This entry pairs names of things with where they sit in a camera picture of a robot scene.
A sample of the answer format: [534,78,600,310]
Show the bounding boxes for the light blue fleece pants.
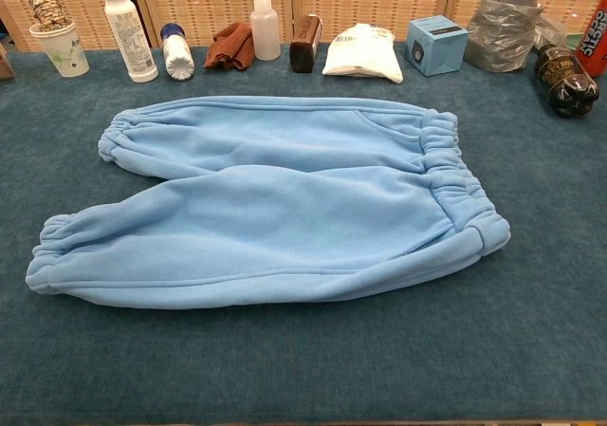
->
[26,95,512,310]

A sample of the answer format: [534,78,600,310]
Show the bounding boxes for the dark brown rectangular bottle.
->
[289,14,324,74]

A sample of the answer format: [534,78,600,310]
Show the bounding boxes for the white plastic packet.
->
[322,23,404,84]

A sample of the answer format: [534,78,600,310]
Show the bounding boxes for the dark blue table carpet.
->
[0,41,607,422]

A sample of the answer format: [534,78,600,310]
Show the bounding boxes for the brown crumpled cloth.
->
[203,22,256,72]

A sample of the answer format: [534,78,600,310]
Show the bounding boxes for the translucent squeeze bottle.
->
[249,0,282,62]

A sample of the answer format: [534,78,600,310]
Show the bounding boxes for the white bottle with blue cap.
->
[159,22,196,81]

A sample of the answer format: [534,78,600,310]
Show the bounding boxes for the light blue cardboard box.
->
[405,14,470,77]

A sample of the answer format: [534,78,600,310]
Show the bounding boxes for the tall white plastic bottle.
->
[97,0,159,83]

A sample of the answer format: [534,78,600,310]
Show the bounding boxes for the grey plastic bag roll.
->
[463,0,546,74]

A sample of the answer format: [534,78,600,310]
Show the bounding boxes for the white paper cup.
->
[28,20,90,78]

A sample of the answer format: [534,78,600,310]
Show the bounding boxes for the black coffee bottle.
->
[533,44,600,118]

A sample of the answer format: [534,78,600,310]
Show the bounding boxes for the clear crumpled plastic bag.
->
[533,15,569,50]

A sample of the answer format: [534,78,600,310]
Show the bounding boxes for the red orange drink can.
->
[575,0,607,78]

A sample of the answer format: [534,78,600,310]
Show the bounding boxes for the braided rope bundle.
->
[27,0,66,32]

